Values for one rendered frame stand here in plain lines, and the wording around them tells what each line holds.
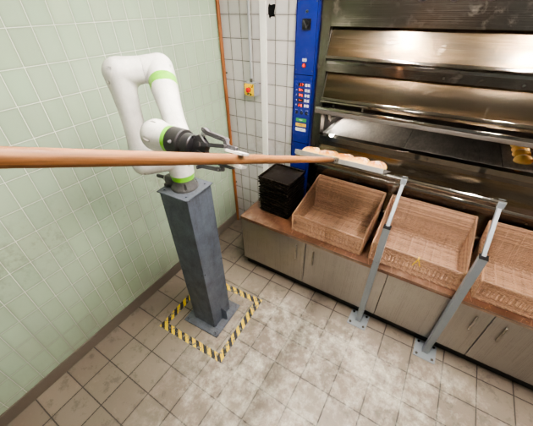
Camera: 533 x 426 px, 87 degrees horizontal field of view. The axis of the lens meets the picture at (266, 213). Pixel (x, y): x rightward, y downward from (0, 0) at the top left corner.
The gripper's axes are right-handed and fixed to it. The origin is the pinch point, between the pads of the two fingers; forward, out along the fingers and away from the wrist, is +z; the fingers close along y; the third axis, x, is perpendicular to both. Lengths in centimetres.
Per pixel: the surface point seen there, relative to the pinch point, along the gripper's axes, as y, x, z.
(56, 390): 180, -1, -111
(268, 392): 150, -69, 8
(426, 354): 118, -142, 89
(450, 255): 48, -158, 80
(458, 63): -63, -128, 44
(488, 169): -13, -152, 79
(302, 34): -72, -121, -50
